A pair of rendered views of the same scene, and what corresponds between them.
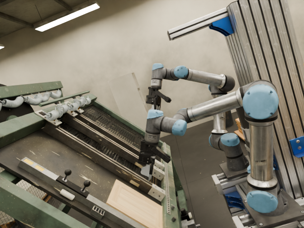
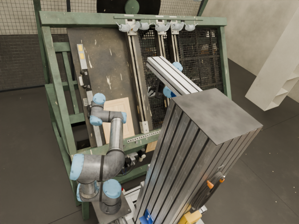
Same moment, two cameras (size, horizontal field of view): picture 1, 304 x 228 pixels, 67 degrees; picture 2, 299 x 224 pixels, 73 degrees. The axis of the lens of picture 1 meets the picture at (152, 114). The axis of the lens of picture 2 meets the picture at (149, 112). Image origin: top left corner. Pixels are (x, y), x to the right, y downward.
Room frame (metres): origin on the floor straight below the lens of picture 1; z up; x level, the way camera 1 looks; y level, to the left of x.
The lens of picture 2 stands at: (0.64, -0.94, 2.45)
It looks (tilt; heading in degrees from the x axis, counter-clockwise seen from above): 39 degrees down; 45
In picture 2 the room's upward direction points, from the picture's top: 14 degrees clockwise
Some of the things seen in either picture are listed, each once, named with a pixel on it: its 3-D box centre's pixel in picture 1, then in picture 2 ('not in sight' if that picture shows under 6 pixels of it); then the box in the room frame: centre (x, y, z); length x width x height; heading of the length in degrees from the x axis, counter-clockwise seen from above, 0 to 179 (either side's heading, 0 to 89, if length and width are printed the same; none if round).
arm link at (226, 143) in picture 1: (230, 144); not in sight; (1.52, -0.44, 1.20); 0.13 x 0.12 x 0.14; 16
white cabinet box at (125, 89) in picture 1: (136, 116); (286, 63); (5.61, 0.37, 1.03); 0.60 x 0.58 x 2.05; 174
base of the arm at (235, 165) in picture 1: (236, 159); not in sight; (1.51, -0.44, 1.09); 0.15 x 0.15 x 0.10
